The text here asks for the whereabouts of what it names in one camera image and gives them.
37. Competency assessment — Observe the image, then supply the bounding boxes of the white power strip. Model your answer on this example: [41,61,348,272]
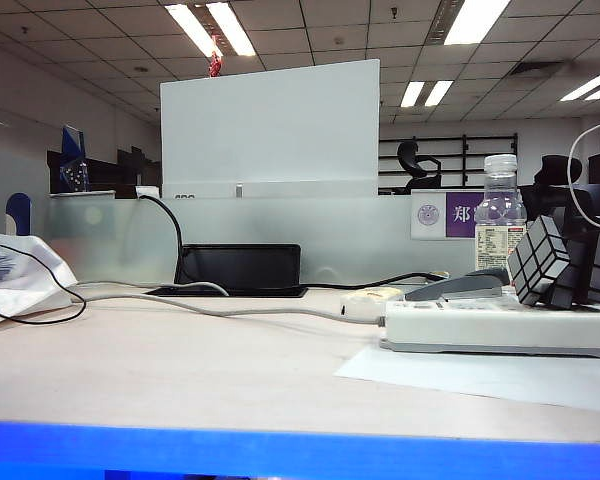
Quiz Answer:
[379,294,600,360]

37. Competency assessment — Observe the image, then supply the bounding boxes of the frosted glass desk partition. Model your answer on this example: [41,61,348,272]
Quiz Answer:
[46,193,480,287]

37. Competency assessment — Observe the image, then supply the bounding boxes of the black desk socket box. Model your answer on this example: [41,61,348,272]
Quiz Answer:
[144,243,310,299]

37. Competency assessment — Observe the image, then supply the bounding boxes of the white board panel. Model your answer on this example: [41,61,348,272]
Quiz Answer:
[159,58,382,200]

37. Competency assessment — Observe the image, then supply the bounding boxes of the purple and white name sign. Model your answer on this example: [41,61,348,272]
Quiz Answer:
[410,189,484,241]

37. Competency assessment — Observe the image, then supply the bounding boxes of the grey stapler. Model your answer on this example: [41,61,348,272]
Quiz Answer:
[404,267,511,302]

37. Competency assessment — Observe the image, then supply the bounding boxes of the black shelf rack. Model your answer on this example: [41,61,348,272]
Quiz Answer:
[378,132,520,190]

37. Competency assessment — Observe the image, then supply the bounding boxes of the red hanging ornament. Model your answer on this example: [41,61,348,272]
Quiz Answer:
[207,33,225,79]

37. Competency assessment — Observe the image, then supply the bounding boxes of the clear plastic water bottle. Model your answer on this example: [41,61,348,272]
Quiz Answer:
[474,153,529,274]

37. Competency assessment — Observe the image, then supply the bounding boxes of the white paper sheet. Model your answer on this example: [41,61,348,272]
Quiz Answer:
[332,345,600,414]

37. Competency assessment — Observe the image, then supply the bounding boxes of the silver mirror cube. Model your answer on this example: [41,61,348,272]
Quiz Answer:
[506,214,572,307]

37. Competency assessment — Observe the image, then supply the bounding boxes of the blue crystal trophy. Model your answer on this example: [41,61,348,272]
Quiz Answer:
[58,124,90,194]

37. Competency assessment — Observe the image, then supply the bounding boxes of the black headrest office chair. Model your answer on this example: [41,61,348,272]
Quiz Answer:
[519,154,595,225]

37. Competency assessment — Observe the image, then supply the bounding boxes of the white plastic bag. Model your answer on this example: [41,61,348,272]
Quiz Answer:
[0,232,79,333]

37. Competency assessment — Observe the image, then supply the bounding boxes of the wide fluorescent ceiling light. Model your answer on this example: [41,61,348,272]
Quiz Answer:
[443,0,512,46]

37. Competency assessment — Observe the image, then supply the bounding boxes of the ceiling air vent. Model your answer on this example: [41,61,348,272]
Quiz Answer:
[509,59,573,77]

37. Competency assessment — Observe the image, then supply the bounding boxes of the white and blue side partition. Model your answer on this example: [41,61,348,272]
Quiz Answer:
[0,152,51,239]

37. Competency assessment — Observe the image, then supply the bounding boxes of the grey power strip cable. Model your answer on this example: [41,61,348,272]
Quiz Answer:
[70,291,387,325]

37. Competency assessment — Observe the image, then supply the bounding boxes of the black USB cable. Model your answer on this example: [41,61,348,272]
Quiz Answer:
[301,271,450,292]

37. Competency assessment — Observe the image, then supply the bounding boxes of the thin grey cable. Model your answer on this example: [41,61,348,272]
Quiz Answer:
[77,280,230,297]

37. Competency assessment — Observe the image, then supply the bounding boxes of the thick black cable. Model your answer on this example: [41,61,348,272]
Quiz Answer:
[137,194,185,282]

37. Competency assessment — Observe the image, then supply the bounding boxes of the thin black cable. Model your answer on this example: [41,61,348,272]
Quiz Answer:
[0,243,88,325]

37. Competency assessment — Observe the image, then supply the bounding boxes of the white cable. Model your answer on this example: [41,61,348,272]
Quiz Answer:
[567,118,600,234]

